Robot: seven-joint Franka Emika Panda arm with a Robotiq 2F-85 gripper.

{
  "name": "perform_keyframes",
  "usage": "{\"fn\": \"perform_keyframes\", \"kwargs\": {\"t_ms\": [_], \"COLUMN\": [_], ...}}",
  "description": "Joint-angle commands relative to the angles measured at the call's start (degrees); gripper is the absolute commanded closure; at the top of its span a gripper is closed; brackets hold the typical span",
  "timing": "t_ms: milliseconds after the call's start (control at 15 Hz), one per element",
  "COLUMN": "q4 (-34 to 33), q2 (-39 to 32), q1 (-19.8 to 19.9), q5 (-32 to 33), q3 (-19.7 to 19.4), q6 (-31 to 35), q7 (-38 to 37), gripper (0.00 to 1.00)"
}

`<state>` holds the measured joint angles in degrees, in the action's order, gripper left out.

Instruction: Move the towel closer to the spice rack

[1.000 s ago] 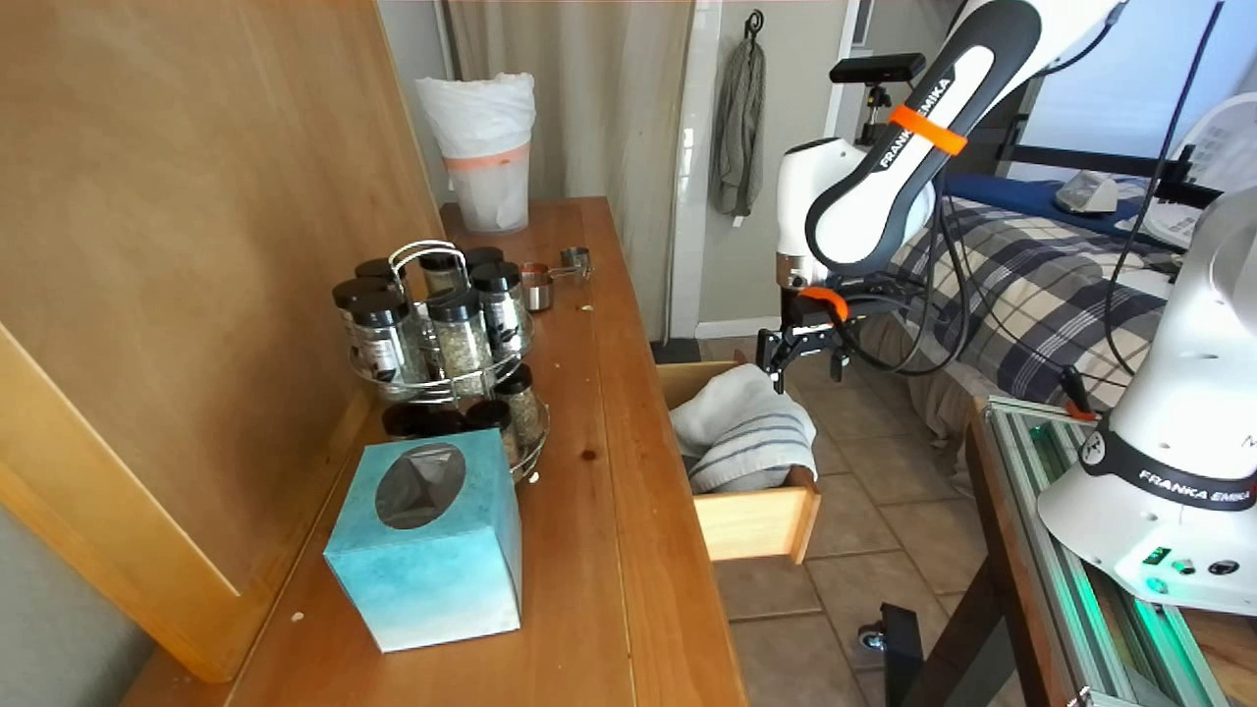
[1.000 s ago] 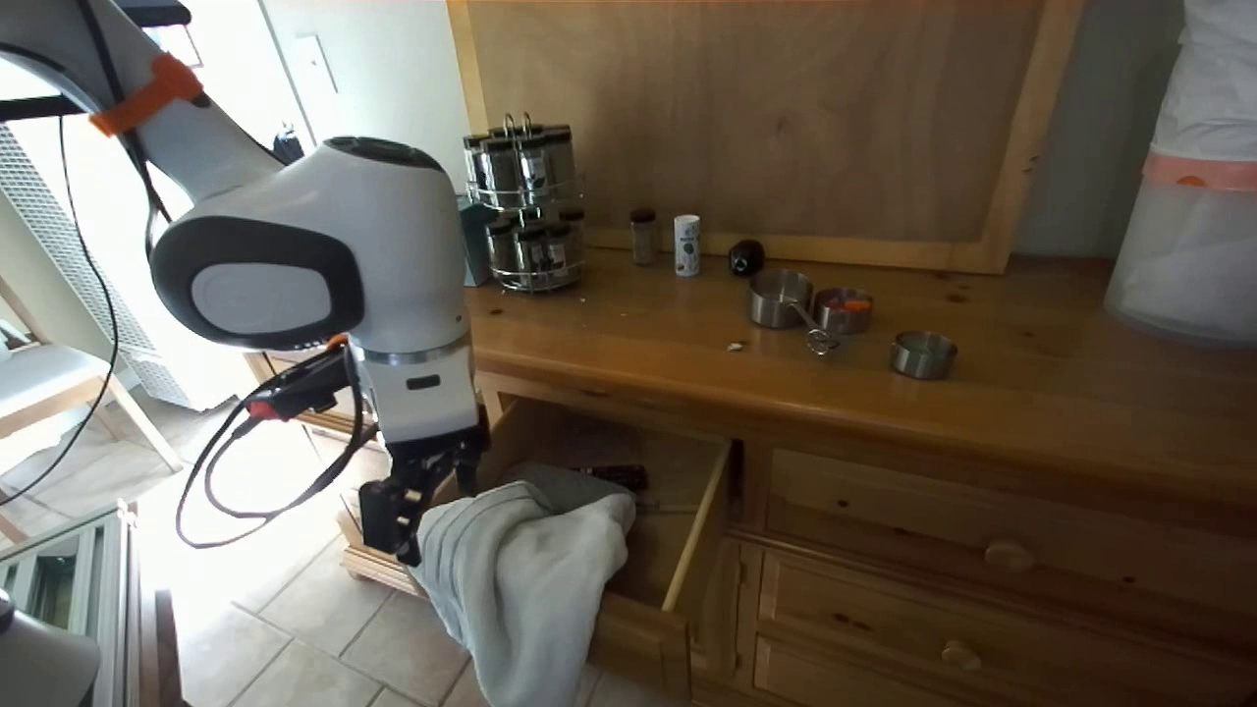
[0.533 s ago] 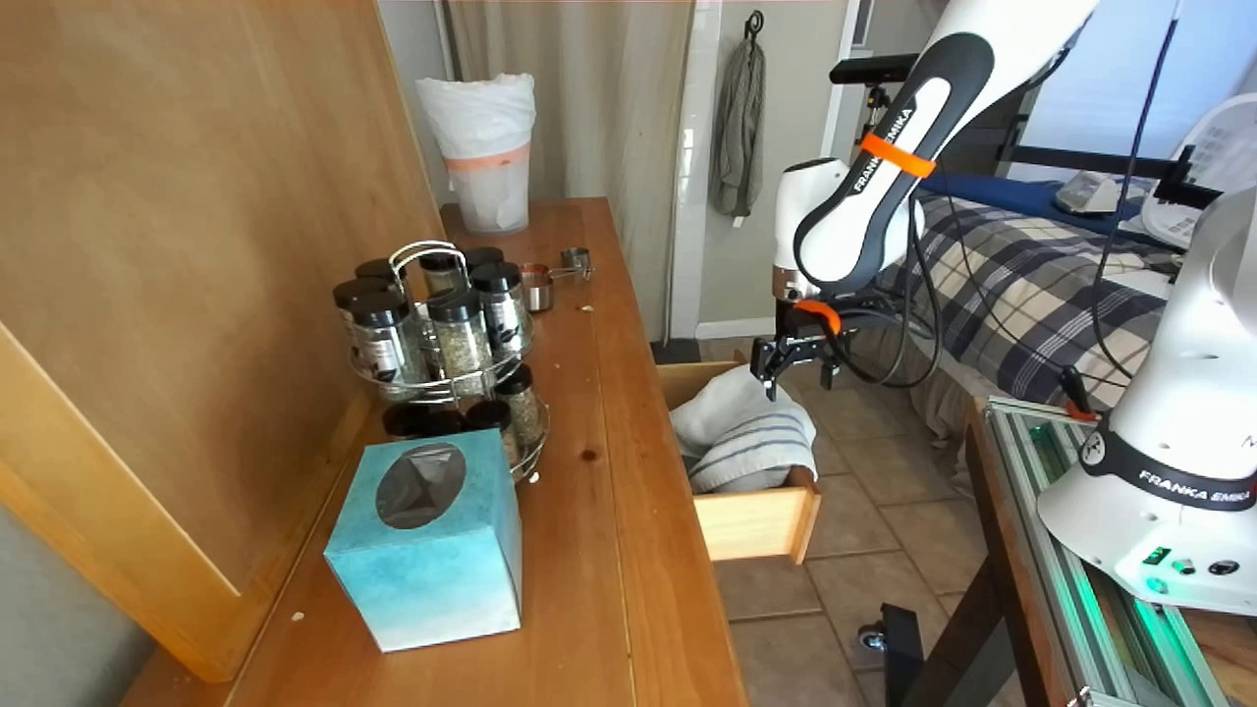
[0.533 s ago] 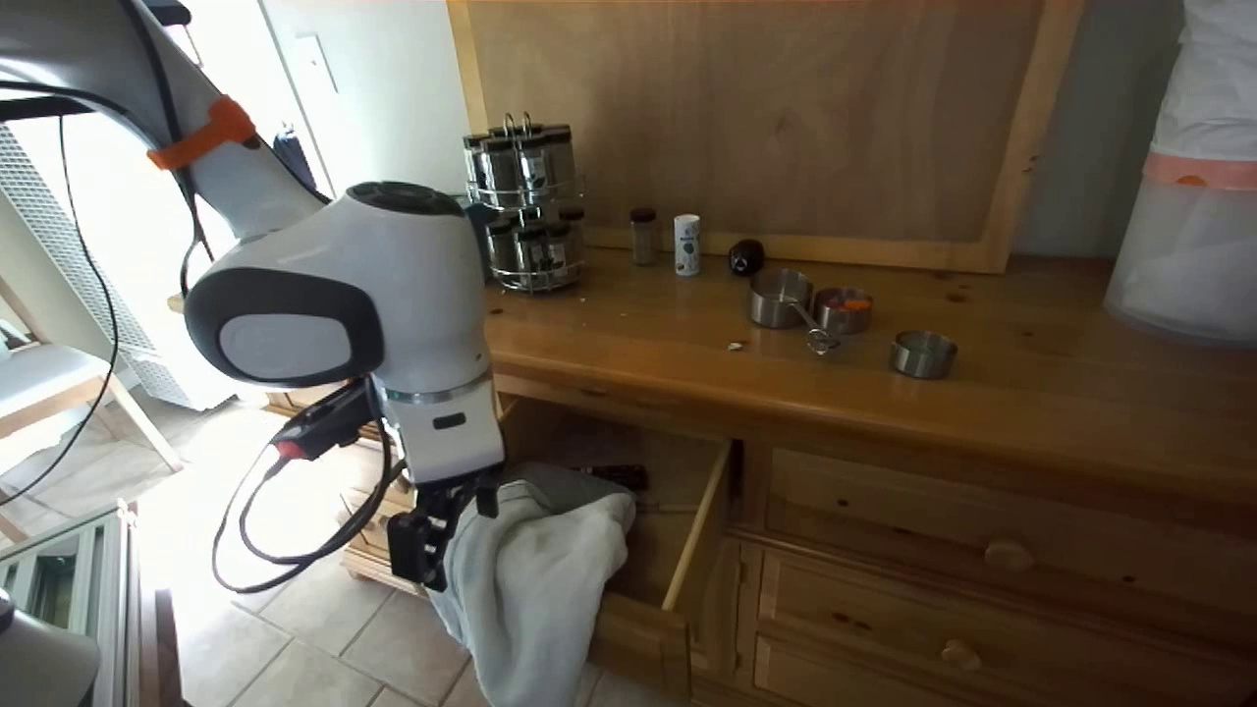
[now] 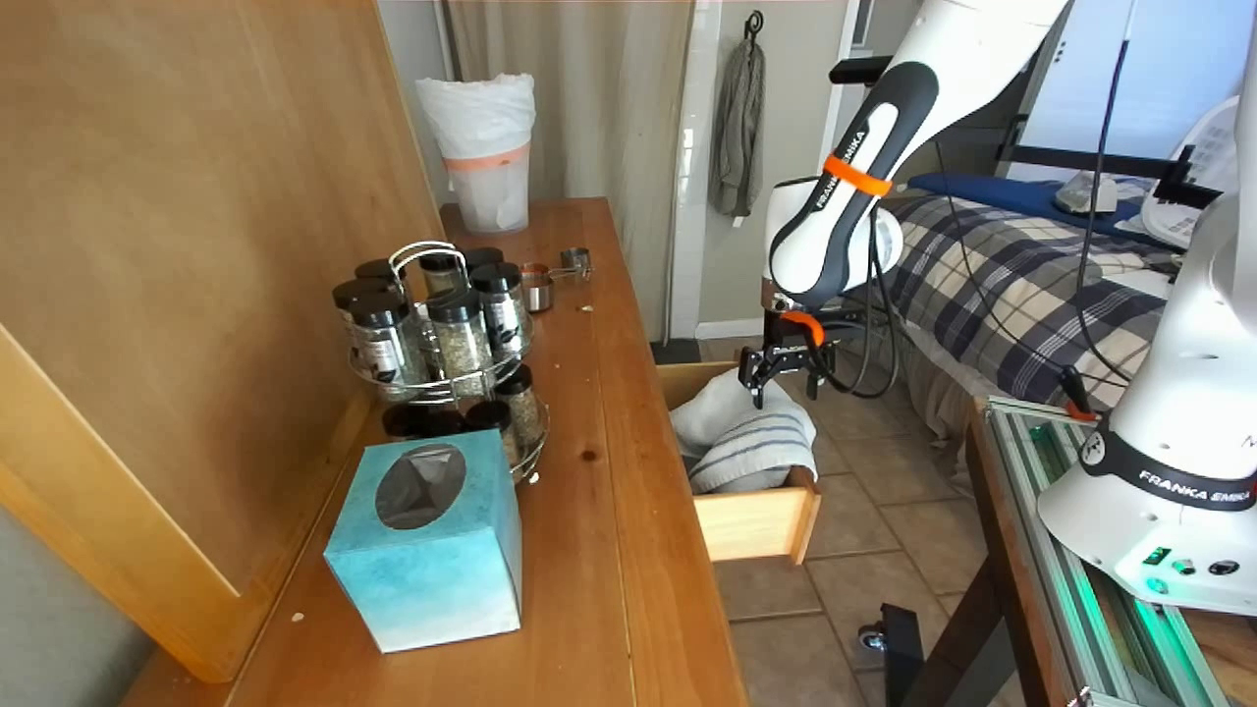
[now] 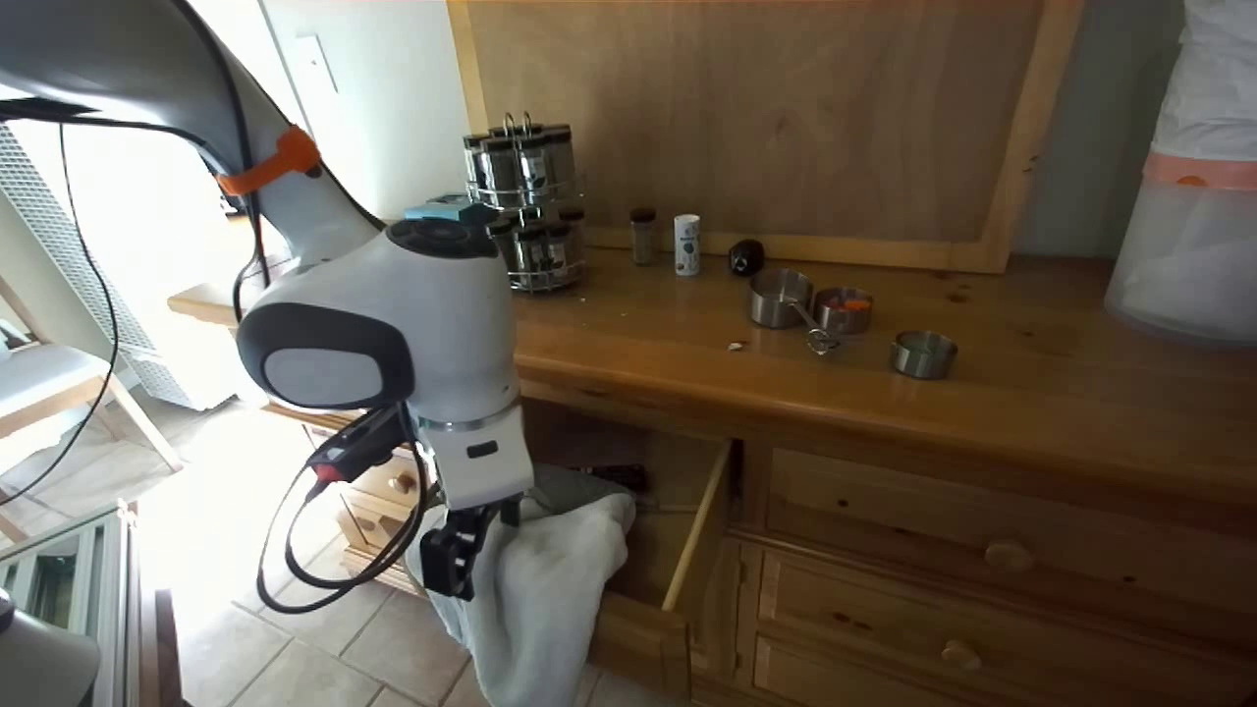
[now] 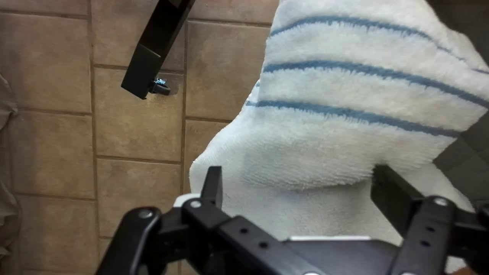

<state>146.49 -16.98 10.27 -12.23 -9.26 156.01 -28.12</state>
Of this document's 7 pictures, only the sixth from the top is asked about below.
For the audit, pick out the black round object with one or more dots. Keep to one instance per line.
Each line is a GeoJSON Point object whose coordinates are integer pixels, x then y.
{"type": "Point", "coordinates": [744, 257]}

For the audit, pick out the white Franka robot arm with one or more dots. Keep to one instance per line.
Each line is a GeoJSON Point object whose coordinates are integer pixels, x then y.
{"type": "Point", "coordinates": [395, 317]}

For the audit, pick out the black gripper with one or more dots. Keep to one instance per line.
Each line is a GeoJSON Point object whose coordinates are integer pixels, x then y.
{"type": "Point", "coordinates": [459, 536]}

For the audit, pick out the round metal cup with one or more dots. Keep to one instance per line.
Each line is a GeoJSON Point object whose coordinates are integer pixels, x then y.
{"type": "Point", "coordinates": [926, 354]}

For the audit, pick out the metal robot stand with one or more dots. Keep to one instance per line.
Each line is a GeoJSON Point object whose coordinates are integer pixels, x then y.
{"type": "Point", "coordinates": [113, 591]}

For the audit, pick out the brown spice jar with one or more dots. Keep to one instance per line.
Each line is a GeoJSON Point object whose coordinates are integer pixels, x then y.
{"type": "Point", "coordinates": [643, 238]}

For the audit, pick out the white striped towel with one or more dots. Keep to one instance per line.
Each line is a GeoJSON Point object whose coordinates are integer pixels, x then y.
{"type": "Point", "coordinates": [552, 602]}

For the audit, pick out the dark grey cloth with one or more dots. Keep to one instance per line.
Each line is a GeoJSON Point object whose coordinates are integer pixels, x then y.
{"type": "Point", "coordinates": [574, 490]}

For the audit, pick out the metal revolving spice rack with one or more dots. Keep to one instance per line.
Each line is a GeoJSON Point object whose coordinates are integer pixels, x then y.
{"type": "Point", "coordinates": [545, 280]}

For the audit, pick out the round wooden drawer knob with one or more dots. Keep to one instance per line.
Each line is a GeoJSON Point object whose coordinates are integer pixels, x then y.
{"type": "Point", "coordinates": [966, 654]}

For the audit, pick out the wooden dresser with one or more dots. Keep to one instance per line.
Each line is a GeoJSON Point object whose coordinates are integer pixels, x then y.
{"type": "Point", "coordinates": [1047, 379]}

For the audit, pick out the metal cup with orange inside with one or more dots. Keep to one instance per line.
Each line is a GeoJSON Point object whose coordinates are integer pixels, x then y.
{"type": "Point", "coordinates": [846, 312]}

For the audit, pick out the large framed wooden board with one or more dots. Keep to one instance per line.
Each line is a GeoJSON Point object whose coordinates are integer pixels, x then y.
{"type": "Point", "coordinates": [789, 118]}

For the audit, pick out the open wooden drawer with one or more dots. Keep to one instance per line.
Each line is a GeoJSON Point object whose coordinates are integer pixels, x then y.
{"type": "Point", "coordinates": [643, 642]}

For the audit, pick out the small metal measuring cup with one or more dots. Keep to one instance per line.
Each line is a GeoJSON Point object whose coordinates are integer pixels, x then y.
{"type": "Point", "coordinates": [827, 340]}

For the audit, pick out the glass spice jar black lid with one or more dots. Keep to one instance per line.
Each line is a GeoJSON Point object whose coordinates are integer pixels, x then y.
{"type": "Point", "coordinates": [506, 238]}
{"type": "Point", "coordinates": [571, 238]}
{"type": "Point", "coordinates": [473, 159]}
{"type": "Point", "coordinates": [506, 172]}
{"type": "Point", "coordinates": [548, 164]}
{"type": "Point", "coordinates": [535, 244]}

